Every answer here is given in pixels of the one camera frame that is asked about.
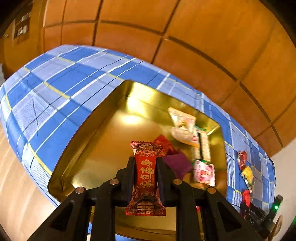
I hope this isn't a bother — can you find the yellow green snack packet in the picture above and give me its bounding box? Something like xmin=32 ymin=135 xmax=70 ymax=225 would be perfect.
xmin=240 ymin=166 xmax=255 ymax=193

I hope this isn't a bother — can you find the purple snack packet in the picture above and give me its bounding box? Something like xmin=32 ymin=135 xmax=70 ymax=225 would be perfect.
xmin=163 ymin=152 xmax=193 ymax=179

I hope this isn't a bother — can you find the red crinkled snack packet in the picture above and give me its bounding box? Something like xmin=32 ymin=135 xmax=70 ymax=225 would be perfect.
xmin=154 ymin=135 xmax=173 ymax=154

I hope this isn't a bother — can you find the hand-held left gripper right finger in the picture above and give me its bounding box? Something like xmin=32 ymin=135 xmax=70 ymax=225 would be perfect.
xmin=156 ymin=157 xmax=264 ymax=241

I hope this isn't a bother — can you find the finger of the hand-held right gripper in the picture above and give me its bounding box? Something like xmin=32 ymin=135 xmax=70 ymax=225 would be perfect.
xmin=239 ymin=202 xmax=253 ymax=219

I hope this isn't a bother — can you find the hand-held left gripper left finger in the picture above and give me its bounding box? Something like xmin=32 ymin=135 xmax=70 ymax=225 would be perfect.
xmin=28 ymin=156 xmax=136 ymax=241

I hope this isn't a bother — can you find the person's right hand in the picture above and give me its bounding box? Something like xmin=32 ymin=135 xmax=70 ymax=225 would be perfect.
xmin=269 ymin=214 xmax=285 ymax=240

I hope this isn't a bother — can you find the large red snack packet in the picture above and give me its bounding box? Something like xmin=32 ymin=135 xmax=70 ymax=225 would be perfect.
xmin=240 ymin=189 xmax=252 ymax=208

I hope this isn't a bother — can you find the green-ended rice cracker packet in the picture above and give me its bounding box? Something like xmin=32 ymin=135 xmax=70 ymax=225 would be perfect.
xmin=194 ymin=126 xmax=211 ymax=163

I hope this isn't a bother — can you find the gold tin box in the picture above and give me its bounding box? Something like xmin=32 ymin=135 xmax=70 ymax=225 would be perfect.
xmin=47 ymin=80 xmax=228 ymax=234

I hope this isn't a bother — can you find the yellow clear snack bag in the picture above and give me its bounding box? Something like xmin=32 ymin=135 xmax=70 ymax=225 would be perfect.
xmin=168 ymin=107 xmax=200 ymax=147

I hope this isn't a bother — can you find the pink candy packet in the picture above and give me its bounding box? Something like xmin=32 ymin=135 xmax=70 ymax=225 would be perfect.
xmin=193 ymin=160 xmax=215 ymax=186

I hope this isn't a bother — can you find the red pictured snack packet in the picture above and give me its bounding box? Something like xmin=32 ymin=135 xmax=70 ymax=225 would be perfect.
xmin=237 ymin=151 xmax=248 ymax=171

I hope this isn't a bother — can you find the blue plaid tablecloth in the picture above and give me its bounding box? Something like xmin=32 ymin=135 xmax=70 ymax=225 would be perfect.
xmin=0 ymin=44 xmax=277 ymax=241

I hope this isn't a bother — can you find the red gold-patterned candy packet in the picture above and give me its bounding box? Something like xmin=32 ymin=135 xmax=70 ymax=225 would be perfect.
xmin=125 ymin=141 xmax=166 ymax=217

